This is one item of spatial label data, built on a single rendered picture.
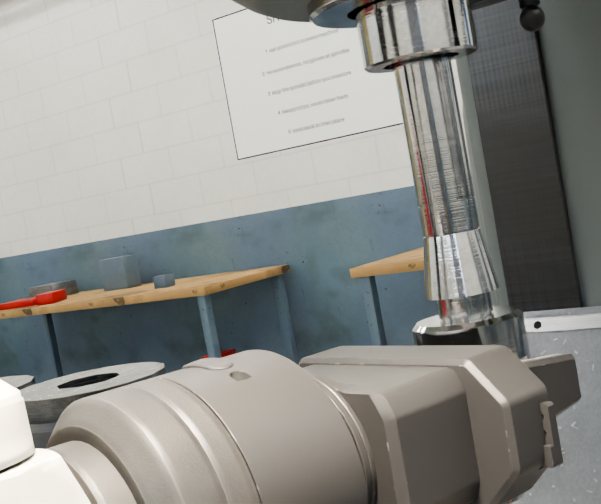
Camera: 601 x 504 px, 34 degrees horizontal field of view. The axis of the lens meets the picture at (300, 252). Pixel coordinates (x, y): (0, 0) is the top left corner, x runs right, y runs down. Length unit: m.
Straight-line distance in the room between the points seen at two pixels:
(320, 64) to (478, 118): 4.71
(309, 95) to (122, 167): 1.56
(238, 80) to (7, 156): 2.20
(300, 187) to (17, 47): 2.54
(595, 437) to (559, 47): 0.30
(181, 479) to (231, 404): 0.03
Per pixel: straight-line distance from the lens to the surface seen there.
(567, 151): 0.79
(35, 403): 0.55
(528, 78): 0.79
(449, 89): 0.41
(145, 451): 0.28
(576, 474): 0.77
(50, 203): 7.09
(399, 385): 0.34
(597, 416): 0.77
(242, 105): 5.83
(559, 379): 0.42
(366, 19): 0.41
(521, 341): 0.41
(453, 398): 0.35
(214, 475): 0.29
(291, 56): 5.62
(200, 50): 6.04
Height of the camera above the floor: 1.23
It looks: 3 degrees down
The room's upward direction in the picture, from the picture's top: 10 degrees counter-clockwise
